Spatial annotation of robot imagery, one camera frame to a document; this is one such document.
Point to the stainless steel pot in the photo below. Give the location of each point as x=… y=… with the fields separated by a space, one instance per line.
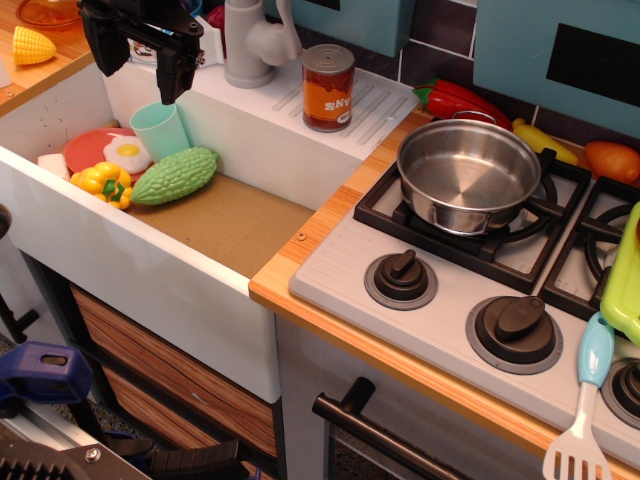
x=466 y=177

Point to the black burner grate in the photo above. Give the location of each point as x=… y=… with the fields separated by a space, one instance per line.
x=514 y=255
x=575 y=283

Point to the white toy sink basin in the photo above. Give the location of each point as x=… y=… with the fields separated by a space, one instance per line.
x=171 y=283

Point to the teal left cabinet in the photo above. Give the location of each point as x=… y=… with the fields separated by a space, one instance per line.
x=380 y=26

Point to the black oven door handle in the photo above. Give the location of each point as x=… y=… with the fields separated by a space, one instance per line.
x=346 y=415

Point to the orange brown toy can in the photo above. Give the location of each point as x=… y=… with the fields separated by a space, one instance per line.
x=327 y=85

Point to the grey toy faucet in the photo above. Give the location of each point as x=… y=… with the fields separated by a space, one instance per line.
x=254 y=46

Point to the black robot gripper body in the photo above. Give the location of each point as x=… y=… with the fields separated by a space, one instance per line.
x=154 y=23

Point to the middle black stove knob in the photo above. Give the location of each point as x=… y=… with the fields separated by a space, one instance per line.
x=515 y=334

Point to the left black stove knob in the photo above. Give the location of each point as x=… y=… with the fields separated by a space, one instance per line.
x=401 y=281

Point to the yellow toy bell pepper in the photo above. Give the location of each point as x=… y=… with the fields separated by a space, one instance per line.
x=106 y=181

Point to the black right burner grate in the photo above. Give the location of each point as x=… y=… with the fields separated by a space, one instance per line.
x=575 y=283

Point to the white toy block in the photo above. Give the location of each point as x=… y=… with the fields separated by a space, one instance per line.
x=56 y=164

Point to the mint green plastic cup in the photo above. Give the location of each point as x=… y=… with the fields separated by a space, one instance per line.
x=160 y=129

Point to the yellow toy corn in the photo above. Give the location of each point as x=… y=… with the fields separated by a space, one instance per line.
x=30 y=47

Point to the teal right cabinet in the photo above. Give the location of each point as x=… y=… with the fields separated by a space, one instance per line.
x=578 y=58

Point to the red toy chili pepper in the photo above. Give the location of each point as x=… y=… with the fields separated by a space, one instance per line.
x=447 y=100

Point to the blue white milk carton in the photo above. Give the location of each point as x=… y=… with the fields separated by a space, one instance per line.
x=210 y=43

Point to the teal cabinet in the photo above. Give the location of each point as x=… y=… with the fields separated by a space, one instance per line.
x=380 y=26
x=578 y=58

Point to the blue white toy spatula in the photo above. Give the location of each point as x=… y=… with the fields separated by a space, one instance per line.
x=575 y=454

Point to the orange toy carrot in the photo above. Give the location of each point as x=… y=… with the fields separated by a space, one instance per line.
x=613 y=160

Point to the blue plastic clamp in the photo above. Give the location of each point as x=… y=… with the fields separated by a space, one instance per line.
x=43 y=373

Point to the green toy bitter gourd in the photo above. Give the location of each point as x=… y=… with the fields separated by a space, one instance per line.
x=175 y=176

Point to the right black stove knob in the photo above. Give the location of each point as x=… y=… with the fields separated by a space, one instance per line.
x=620 y=391

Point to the red orange plastic plate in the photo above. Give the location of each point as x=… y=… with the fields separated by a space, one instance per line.
x=86 y=150

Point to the orange transparent bowl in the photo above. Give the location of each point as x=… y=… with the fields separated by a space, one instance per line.
x=48 y=14

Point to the toy fried egg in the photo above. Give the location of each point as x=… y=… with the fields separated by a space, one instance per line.
x=128 y=153

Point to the black stove knob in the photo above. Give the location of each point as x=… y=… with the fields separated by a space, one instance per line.
x=620 y=391
x=401 y=281
x=515 y=334

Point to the lime green plastic tray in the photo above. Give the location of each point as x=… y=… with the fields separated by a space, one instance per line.
x=620 y=300

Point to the black left burner grate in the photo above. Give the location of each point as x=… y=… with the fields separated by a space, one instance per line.
x=514 y=255

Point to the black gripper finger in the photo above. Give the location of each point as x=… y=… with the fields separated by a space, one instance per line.
x=109 y=47
x=175 y=71

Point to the grey toy stove top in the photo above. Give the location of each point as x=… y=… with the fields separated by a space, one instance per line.
x=333 y=279

